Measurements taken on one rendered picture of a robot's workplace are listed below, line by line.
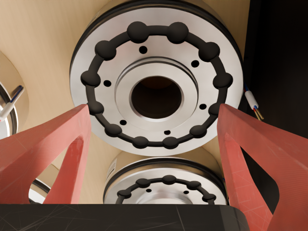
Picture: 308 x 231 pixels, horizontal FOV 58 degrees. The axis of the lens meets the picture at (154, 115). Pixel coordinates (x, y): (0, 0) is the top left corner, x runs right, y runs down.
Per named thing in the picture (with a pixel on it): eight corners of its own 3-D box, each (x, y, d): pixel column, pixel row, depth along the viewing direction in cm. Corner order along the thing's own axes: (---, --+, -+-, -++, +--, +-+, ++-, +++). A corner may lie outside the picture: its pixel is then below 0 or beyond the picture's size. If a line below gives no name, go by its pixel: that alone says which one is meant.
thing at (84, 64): (226, 151, 20) (228, 157, 19) (84, 150, 20) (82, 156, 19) (260, 3, 14) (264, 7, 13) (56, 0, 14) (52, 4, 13)
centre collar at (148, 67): (194, 127, 18) (195, 133, 17) (117, 126, 18) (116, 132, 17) (203, 55, 15) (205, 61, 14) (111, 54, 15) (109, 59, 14)
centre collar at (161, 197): (197, 222, 24) (198, 229, 24) (142, 228, 25) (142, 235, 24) (190, 186, 21) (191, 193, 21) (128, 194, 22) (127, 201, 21)
